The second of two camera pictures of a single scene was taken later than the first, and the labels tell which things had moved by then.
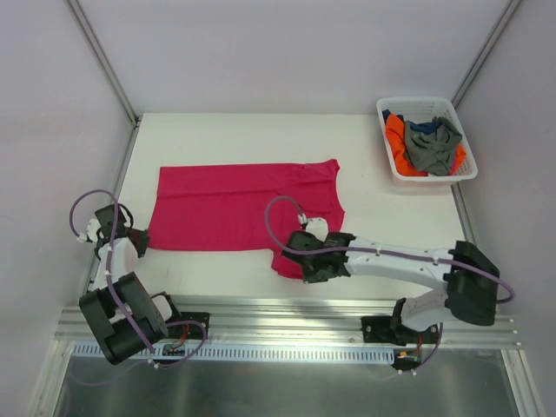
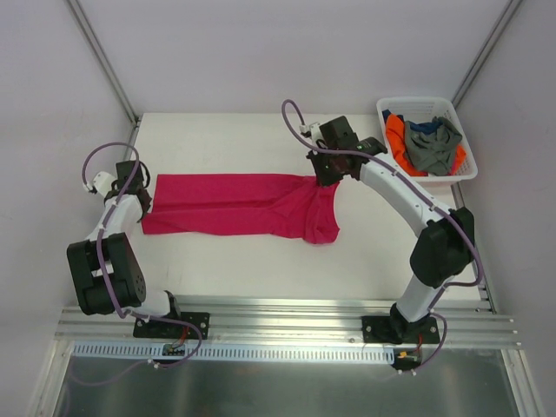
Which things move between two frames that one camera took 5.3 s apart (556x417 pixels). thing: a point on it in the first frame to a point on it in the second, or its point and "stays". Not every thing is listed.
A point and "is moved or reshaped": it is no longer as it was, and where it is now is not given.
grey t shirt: (432, 152) stays
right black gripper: (312, 269) to (327, 169)
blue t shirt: (427, 128) stays
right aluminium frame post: (488, 44) stays
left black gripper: (142, 241) to (145, 201)
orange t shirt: (396, 136) stays
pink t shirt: (244, 207) is moved or reshaped
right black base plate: (387, 329) stays
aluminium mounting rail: (301, 320) stays
